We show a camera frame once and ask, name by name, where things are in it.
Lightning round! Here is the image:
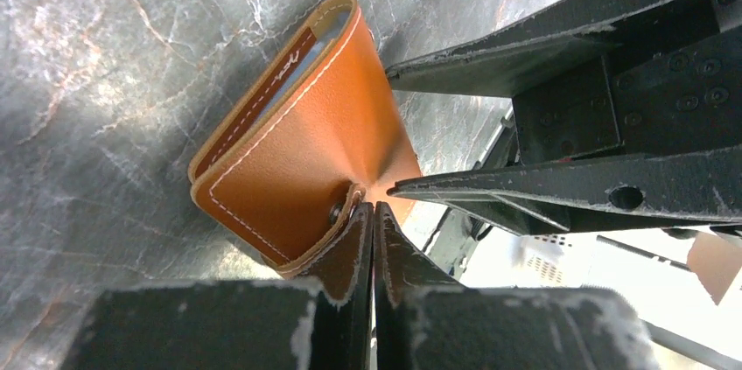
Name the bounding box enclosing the brown leather card holder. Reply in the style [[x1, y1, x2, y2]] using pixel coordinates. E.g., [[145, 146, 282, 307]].
[[188, 0, 421, 277]]

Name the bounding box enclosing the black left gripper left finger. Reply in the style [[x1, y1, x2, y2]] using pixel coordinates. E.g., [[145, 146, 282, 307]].
[[62, 203, 374, 369]]

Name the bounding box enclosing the white perforated basket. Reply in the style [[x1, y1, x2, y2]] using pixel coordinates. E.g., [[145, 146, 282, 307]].
[[515, 234, 575, 287]]

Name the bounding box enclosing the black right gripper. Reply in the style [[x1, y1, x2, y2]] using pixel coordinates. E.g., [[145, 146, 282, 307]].
[[386, 0, 741, 235]]

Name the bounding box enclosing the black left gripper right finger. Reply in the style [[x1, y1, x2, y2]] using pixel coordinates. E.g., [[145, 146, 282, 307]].
[[374, 202, 658, 369]]

